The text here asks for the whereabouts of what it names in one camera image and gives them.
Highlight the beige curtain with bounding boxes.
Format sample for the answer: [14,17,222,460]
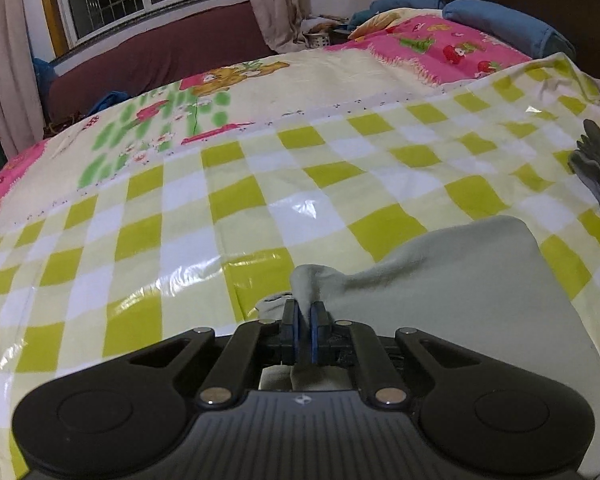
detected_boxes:
[239,0,312,55]
[0,0,47,171]

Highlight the small blue pillow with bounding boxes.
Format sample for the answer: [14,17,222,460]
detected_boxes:
[349,0,446,28]

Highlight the blue cloth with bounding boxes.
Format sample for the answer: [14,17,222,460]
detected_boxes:
[32,57,59,107]
[87,91,132,117]

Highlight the green white checked plastic sheet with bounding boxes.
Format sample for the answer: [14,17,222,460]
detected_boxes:
[0,52,600,480]

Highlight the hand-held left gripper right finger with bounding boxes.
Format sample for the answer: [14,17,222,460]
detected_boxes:
[310,300,475,407]

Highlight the maroon sofa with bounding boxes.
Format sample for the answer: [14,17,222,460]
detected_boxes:
[45,0,277,132]

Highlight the pink cartoon printed blanket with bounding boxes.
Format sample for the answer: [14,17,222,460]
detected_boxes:
[0,12,536,238]

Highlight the grey-green pants with dark waistband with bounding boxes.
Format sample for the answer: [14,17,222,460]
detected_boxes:
[255,215,600,392]

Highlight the large blue pillow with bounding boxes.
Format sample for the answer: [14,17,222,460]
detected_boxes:
[442,0,577,59]

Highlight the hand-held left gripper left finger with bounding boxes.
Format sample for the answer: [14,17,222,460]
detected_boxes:
[129,299,302,407]

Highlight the yellow printed pillow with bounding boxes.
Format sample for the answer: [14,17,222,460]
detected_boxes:
[349,7,417,40]

